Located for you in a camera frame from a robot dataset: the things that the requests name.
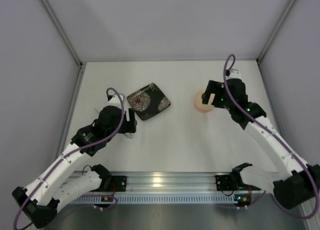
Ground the cream lid pink knob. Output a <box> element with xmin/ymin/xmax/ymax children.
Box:
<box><xmin>194</xmin><ymin>89</ymin><xmax>215</xmax><ymax>108</ymax></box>

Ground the cream pink round bowl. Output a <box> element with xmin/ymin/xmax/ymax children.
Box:
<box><xmin>193</xmin><ymin>101</ymin><xmax>214</xmax><ymax>113</ymax></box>

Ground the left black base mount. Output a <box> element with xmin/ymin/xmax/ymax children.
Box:
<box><xmin>98</xmin><ymin>175</ymin><xmax>127</xmax><ymax>192</ymax></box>

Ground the aluminium frame post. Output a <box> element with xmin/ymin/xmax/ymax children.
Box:
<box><xmin>33</xmin><ymin>0</ymin><xmax>84</xmax><ymax>65</ymax></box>
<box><xmin>256</xmin><ymin>0</ymin><xmax>298</xmax><ymax>65</ymax></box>

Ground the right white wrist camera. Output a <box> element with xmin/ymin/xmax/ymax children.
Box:
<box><xmin>225</xmin><ymin>69</ymin><xmax>242</xmax><ymax>80</ymax></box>

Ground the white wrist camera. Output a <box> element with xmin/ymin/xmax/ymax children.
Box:
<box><xmin>225</xmin><ymin>69</ymin><xmax>242</xmax><ymax>80</ymax></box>
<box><xmin>108</xmin><ymin>93</ymin><xmax>126</xmax><ymax>108</ymax></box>

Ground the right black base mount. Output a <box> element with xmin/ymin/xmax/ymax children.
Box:
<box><xmin>215</xmin><ymin>174</ymin><xmax>240</xmax><ymax>191</ymax></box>

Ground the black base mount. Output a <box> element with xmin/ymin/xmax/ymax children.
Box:
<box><xmin>215</xmin><ymin>174</ymin><xmax>240</xmax><ymax>191</ymax></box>
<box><xmin>98</xmin><ymin>175</ymin><xmax>127</xmax><ymax>192</ymax></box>

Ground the right aluminium frame post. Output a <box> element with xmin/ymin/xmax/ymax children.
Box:
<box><xmin>256</xmin><ymin>0</ymin><xmax>298</xmax><ymax>65</ymax></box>

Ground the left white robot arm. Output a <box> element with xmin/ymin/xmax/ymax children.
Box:
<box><xmin>12</xmin><ymin>105</ymin><xmax>137</xmax><ymax>229</ymax></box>

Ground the black floral square plate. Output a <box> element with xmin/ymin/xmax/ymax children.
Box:
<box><xmin>126</xmin><ymin>83</ymin><xmax>171</xmax><ymax>121</ymax></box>

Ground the slotted grey cable duct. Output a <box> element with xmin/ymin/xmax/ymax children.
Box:
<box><xmin>67</xmin><ymin>193</ymin><xmax>253</xmax><ymax>205</ymax></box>

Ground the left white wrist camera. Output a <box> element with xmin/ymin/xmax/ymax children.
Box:
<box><xmin>108</xmin><ymin>93</ymin><xmax>126</xmax><ymax>108</ymax></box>

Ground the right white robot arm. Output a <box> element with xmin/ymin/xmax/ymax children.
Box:
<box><xmin>201</xmin><ymin>78</ymin><xmax>320</xmax><ymax>209</ymax></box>

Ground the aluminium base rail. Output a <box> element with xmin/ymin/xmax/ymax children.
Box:
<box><xmin>67</xmin><ymin>171</ymin><xmax>276</xmax><ymax>193</ymax></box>

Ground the left aluminium frame post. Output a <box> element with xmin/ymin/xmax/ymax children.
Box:
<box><xmin>33</xmin><ymin>0</ymin><xmax>84</xmax><ymax>65</ymax></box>

